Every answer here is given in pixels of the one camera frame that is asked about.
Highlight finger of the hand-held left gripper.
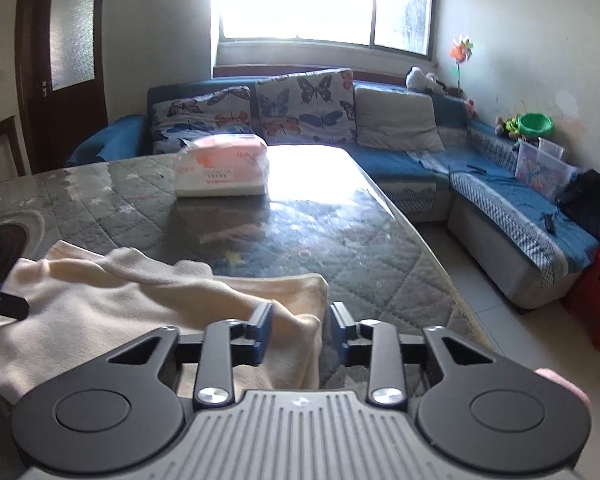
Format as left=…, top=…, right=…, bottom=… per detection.
left=0, top=280, right=30, bottom=320

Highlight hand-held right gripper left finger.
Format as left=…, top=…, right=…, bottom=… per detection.
left=107, top=302, right=276, bottom=408

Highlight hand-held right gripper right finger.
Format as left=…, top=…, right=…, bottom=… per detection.
left=328, top=302, right=493, bottom=408

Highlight cream long-sleeved garment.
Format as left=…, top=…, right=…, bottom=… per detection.
left=0, top=240, right=330, bottom=406

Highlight person's right hand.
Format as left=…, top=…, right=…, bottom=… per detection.
left=534, top=367, right=592, bottom=411

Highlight round black induction cooktop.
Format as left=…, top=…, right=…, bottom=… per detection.
left=0, top=224, right=31, bottom=283

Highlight pink white tissue pack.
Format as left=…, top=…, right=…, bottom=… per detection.
left=174, top=134, right=270, bottom=198

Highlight dark wooden chair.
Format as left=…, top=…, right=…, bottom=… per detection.
left=0, top=115, right=28, bottom=183

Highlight dark wooden glass door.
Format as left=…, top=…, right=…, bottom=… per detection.
left=15, top=0, right=111, bottom=176

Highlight blue grey corner sofa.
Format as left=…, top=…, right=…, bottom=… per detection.
left=65, top=67, right=600, bottom=311

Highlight butterfly print cushion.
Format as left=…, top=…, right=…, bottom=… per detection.
left=152, top=86, right=253, bottom=156
left=255, top=69, right=358, bottom=147

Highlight plain grey cushion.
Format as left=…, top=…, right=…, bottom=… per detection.
left=354, top=85, right=446, bottom=153

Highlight clear printed storage box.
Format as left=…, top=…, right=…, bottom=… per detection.
left=515, top=137, right=578, bottom=196

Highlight small plush toys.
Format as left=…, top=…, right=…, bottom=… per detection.
left=495, top=116, right=521, bottom=141

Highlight panda plush toy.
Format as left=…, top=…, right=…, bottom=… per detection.
left=406, top=66, right=446, bottom=96

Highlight black backpack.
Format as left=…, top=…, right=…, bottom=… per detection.
left=557, top=169, right=600, bottom=241

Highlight green plastic bowl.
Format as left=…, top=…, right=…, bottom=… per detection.
left=517, top=112, right=556, bottom=141

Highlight colourful pinwheel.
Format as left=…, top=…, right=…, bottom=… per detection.
left=449, top=35, right=476, bottom=98

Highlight sliding window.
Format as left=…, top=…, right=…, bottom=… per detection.
left=212, top=0, right=438, bottom=58

